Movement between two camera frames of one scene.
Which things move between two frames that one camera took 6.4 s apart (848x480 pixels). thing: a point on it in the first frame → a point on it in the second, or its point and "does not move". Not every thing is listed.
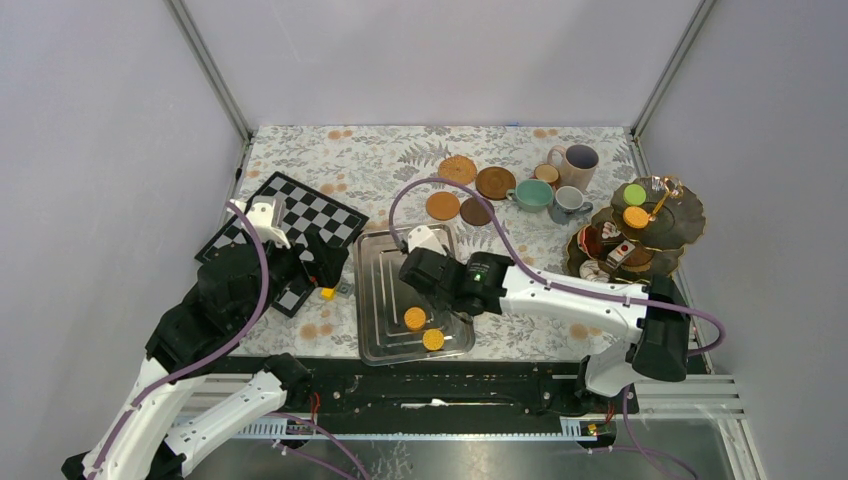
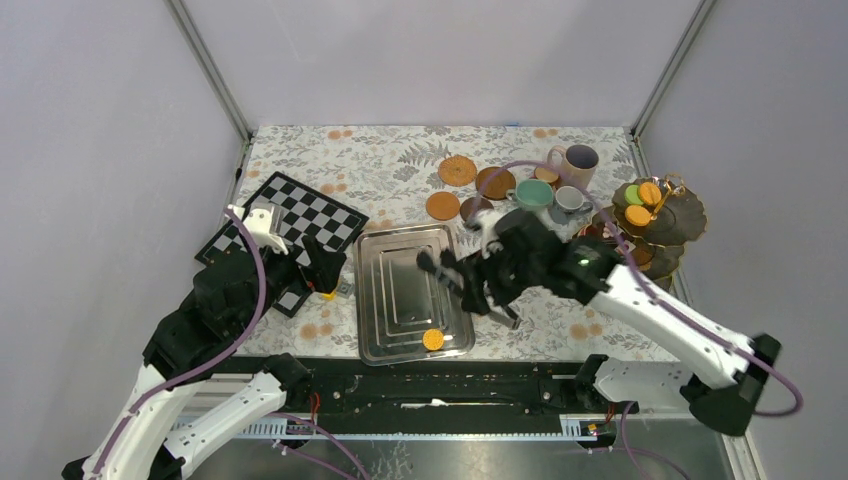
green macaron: (634, 194) does not move
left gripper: (329, 262) does not move
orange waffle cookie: (635, 217) does not move
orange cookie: (415, 318) → (649, 193)
